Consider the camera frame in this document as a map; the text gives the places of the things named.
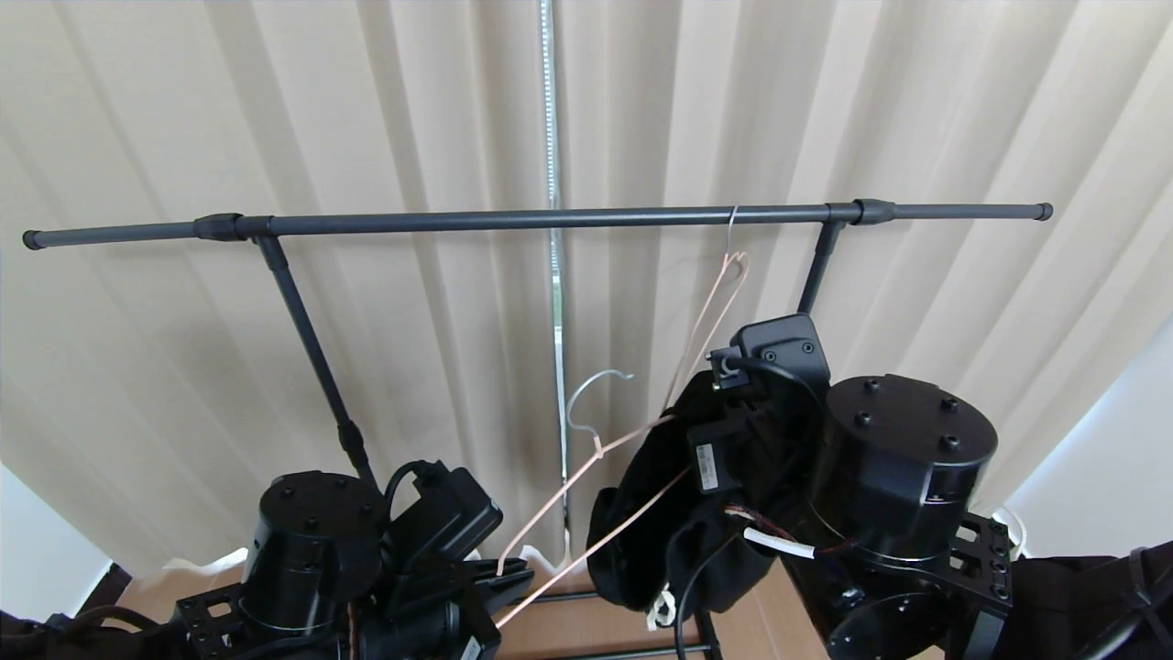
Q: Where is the black garment with green print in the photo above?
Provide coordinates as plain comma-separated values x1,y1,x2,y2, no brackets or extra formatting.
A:
586,370,812,633

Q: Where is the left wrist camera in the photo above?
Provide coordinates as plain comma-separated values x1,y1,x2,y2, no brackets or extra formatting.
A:
378,461,506,592

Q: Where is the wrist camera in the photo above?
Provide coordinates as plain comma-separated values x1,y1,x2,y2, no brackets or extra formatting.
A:
707,313,833,409
378,461,506,592

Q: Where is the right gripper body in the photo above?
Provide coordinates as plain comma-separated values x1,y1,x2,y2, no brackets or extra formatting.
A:
687,403,821,514

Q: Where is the beige curtain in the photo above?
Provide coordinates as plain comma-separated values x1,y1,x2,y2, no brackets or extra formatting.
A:
0,0,1173,578

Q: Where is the white laundry basket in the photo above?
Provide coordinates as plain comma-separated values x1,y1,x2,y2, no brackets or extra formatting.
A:
992,506,1028,562

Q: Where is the black clothes rack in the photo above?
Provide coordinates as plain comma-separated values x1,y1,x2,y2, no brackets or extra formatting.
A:
22,198,1054,660

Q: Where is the pink clothes hanger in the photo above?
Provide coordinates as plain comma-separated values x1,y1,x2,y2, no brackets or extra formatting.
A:
662,205,751,413
493,368,694,632

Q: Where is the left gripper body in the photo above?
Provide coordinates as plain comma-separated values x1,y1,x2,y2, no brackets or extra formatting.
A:
353,568,500,660

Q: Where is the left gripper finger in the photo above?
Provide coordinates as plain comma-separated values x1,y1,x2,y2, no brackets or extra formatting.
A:
466,561,536,613

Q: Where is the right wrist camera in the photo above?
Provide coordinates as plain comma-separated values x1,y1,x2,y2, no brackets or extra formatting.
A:
707,313,833,409

